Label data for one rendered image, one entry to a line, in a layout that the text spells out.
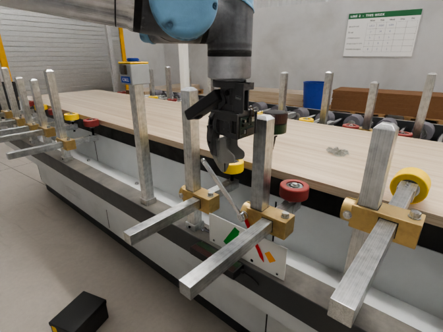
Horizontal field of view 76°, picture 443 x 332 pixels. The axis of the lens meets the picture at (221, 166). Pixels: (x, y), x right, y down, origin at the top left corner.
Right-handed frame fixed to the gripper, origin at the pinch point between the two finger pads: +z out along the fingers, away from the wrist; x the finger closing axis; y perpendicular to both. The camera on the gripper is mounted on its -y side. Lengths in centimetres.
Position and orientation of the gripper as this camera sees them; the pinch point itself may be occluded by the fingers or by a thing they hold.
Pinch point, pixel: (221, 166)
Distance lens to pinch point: 67.9
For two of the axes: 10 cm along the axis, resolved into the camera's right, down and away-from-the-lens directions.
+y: 7.6, 2.4, -6.0
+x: 6.5, -2.8, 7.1
